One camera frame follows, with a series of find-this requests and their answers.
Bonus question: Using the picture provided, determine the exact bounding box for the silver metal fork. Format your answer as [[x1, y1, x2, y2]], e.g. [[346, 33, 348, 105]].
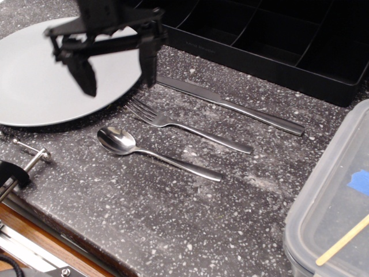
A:
[[126, 98, 253, 154]]

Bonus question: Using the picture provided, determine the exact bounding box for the wooden stick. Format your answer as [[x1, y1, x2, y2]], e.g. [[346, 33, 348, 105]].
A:
[[315, 215, 368, 266]]

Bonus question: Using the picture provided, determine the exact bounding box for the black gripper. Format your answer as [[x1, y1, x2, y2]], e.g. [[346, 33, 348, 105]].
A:
[[44, 1, 168, 97]]

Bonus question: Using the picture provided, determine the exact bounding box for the grey round plate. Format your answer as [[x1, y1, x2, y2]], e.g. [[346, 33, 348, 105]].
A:
[[1, 17, 141, 127]]

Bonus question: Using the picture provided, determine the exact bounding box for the clear plastic container lid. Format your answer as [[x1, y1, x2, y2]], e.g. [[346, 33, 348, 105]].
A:
[[283, 100, 368, 276]]

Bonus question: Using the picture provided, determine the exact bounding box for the black cutlery organizer tray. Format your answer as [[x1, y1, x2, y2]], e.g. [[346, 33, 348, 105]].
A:
[[132, 1, 368, 107]]

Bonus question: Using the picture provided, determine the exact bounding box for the black braided cable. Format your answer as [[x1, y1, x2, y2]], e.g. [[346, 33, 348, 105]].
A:
[[0, 253, 32, 277]]

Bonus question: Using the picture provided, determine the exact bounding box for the metal rail with screw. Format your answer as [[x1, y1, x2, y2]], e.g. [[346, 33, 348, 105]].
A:
[[1, 223, 83, 276]]

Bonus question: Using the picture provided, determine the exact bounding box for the silver metal spoon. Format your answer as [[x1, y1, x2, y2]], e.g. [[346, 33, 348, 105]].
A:
[[97, 126, 223, 182]]

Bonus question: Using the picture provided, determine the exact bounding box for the blue tape piece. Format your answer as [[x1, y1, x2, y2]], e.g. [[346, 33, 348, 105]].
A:
[[348, 170, 369, 195]]

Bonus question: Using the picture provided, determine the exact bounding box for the silver metal knife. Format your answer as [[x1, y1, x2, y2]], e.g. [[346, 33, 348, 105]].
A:
[[156, 76, 305, 136]]

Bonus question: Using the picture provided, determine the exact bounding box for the metal clamp with black knob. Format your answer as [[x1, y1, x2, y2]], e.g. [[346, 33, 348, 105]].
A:
[[1, 138, 51, 202]]

